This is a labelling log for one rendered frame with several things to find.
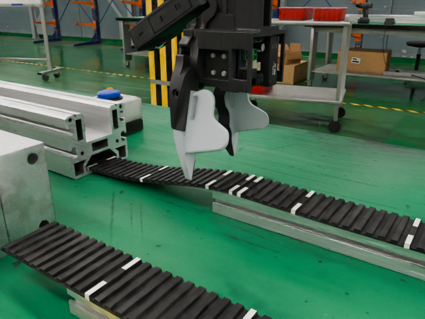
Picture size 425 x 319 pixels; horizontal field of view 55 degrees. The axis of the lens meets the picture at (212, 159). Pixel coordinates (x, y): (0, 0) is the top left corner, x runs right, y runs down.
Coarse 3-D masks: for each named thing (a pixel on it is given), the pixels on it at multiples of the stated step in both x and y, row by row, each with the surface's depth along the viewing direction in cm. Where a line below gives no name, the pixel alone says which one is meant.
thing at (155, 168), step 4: (148, 168) 53; (152, 168) 53; (156, 168) 53; (160, 168) 53; (140, 172) 52; (144, 172) 52; (148, 172) 52; (132, 176) 51; (136, 176) 51; (140, 176) 50; (144, 176) 51; (132, 180) 50; (136, 180) 50
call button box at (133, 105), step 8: (96, 96) 73; (120, 96) 72; (128, 96) 73; (128, 104) 70; (136, 104) 71; (128, 112) 70; (136, 112) 72; (128, 120) 71; (136, 120) 73; (128, 128) 71; (136, 128) 73
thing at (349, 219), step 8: (344, 208) 39; (352, 208) 39; (360, 208) 39; (336, 216) 37; (344, 216) 37; (352, 216) 37; (360, 216) 38; (328, 224) 37; (336, 224) 36; (344, 224) 36; (352, 224) 36
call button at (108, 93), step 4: (100, 92) 70; (104, 92) 70; (108, 92) 70; (112, 92) 70; (116, 92) 70; (120, 92) 71; (100, 96) 69; (104, 96) 69; (108, 96) 69; (112, 96) 69; (116, 96) 70
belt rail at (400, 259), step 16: (224, 208) 44; (240, 208) 44; (256, 208) 42; (272, 208) 40; (256, 224) 42; (272, 224) 41; (288, 224) 41; (304, 224) 39; (320, 224) 38; (304, 240) 39; (320, 240) 38; (336, 240) 38; (352, 240) 36; (368, 240) 36; (352, 256) 37; (368, 256) 36; (384, 256) 35; (400, 256) 35; (416, 256) 34; (400, 272) 35; (416, 272) 34
